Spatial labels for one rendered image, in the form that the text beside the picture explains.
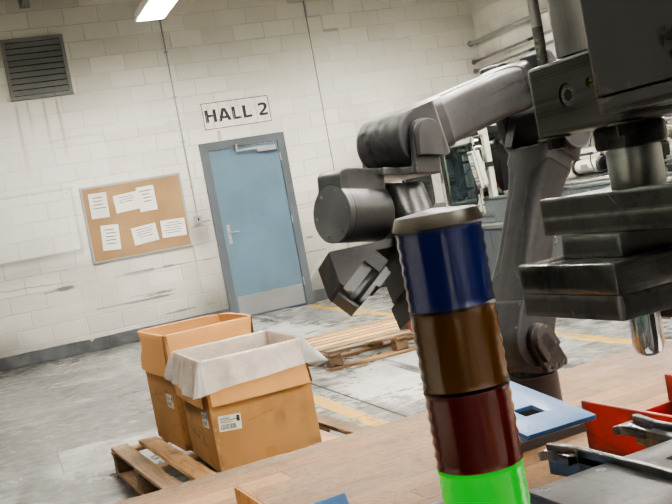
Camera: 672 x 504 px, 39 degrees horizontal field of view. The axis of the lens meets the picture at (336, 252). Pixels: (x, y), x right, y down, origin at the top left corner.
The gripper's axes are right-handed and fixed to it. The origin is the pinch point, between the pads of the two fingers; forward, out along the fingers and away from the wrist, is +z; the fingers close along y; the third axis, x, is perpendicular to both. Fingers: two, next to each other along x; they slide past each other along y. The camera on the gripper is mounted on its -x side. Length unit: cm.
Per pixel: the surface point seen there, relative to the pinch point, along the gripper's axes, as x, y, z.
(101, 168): 139, -917, -524
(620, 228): -3.8, 33.4, 0.3
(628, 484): -5.1, 24.4, 15.2
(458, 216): -24, 49, 3
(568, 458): -3.8, 16.6, 11.9
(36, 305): 36, -977, -394
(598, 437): 12.9, -3.4, 9.8
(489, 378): -24, 46, 10
